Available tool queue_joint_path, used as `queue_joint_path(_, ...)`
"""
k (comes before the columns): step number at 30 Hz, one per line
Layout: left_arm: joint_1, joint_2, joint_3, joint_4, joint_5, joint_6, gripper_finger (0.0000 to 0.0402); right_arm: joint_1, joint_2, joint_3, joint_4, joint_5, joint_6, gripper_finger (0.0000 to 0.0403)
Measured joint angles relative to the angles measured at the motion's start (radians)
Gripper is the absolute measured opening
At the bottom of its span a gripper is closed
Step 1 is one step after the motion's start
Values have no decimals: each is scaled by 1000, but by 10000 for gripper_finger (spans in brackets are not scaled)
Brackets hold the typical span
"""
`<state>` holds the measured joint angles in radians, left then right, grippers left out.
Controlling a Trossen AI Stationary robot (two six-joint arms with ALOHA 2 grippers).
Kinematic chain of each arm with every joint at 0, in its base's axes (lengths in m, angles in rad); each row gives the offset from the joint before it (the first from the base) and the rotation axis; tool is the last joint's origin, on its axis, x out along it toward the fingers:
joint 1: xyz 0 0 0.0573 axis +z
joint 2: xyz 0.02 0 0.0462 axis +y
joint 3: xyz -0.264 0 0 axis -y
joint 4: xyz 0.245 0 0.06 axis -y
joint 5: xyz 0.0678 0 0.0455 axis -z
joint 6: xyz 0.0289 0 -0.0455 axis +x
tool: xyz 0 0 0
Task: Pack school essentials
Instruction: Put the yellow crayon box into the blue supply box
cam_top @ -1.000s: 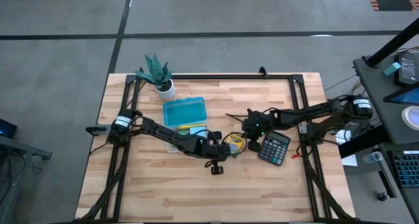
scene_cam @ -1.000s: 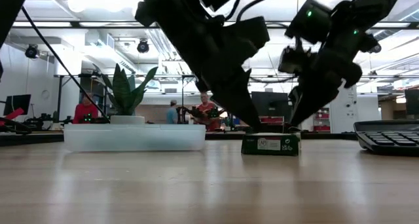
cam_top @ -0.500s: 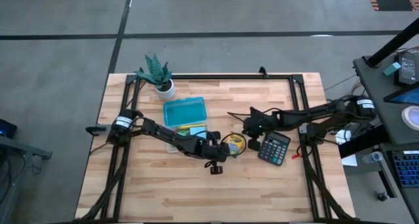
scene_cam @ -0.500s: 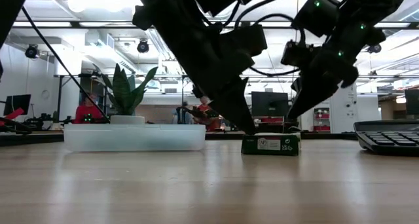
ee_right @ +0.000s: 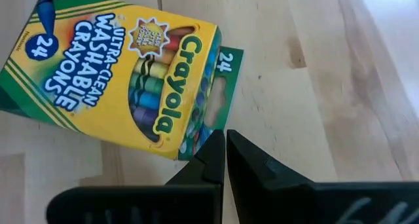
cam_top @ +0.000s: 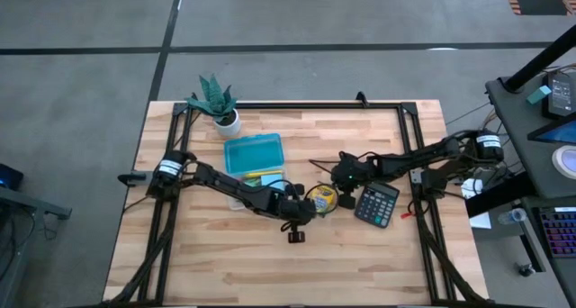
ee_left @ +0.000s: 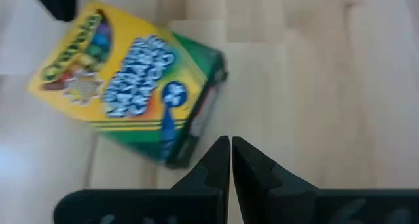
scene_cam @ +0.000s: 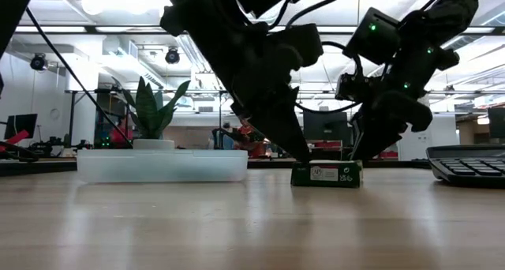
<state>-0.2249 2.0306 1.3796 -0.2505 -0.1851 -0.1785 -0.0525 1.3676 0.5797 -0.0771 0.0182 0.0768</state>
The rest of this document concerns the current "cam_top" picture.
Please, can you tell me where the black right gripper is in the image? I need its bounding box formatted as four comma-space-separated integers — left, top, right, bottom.
309, 150, 377, 195

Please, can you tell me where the black power adapter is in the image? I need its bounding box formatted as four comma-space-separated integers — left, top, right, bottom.
542, 70, 576, 120

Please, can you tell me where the tablet blue screen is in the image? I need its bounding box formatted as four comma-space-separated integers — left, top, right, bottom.
526, 120, 576, 146

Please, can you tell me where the green plant white pot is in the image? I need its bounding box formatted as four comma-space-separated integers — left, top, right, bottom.
184, 73, 243, 139

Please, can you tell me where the yellow green crayon box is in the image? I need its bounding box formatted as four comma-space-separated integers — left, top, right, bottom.
310, 184, 339, 216

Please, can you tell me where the blue sticky note pad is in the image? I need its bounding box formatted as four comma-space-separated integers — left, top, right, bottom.
259, 173, 286, 193

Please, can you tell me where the clear pencil box teal lid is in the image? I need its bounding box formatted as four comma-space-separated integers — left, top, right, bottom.
223, 132, 289, 212

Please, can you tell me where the black edge bracket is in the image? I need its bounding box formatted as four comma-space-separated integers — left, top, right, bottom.
117, 172, 149, 187

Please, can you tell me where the clear water bottle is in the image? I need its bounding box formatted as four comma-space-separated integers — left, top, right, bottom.
497, 207, 528, 226

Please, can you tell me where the black desk calculator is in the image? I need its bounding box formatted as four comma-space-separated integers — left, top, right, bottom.
354, 182, 401, 230

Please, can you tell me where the black keyboard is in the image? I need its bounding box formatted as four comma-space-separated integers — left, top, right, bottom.
537, 206, 576, 258

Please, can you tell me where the black aluminium rig frame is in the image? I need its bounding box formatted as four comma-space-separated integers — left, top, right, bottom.
102, 101, 492, 308

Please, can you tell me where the dark grey side desk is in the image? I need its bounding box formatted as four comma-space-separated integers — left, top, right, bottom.
484, 71, 576, 201

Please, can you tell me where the white paper sheet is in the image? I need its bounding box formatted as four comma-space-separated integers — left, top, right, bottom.
469, 212, 494, 231

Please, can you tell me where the small teal box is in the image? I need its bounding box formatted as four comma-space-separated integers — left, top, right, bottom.
526, 84, 554, 105

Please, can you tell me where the black pole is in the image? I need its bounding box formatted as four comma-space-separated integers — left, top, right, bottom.
502, 23, 576, 94

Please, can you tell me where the black device blue light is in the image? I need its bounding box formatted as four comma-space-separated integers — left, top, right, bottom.
0, 162, 25, 192

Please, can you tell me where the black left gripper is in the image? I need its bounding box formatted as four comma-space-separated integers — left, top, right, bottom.
269, 193, 329, 223

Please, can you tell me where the grey metal desk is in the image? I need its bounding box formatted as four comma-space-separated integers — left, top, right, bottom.
0, 185, 73, 308

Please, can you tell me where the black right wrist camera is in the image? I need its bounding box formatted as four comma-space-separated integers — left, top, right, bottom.
337, 191, 356, 211

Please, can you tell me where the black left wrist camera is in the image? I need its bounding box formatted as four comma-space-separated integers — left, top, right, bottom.
286, 224, 307, 245

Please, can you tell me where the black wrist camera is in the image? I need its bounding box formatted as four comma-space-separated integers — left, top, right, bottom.
286, 224, 307, 245
337, 191, 356, 211

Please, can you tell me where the yellow pencil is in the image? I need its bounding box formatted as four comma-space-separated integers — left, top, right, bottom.
244, 169, 285, 180

